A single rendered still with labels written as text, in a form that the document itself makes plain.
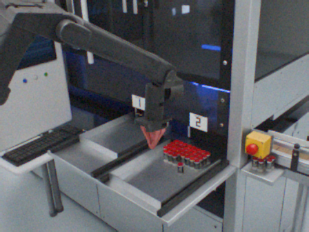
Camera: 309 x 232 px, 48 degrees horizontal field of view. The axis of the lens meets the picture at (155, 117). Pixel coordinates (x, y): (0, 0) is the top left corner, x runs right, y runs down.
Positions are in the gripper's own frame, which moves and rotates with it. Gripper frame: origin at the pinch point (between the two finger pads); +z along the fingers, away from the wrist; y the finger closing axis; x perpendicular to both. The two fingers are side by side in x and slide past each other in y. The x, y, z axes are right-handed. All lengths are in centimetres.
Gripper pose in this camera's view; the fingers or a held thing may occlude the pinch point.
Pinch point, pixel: (152, 146)
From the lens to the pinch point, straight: 107.9
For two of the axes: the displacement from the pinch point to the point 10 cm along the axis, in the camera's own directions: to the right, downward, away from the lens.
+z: -0.5, 9.5, 3.2
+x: -7.3, -2.5, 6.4
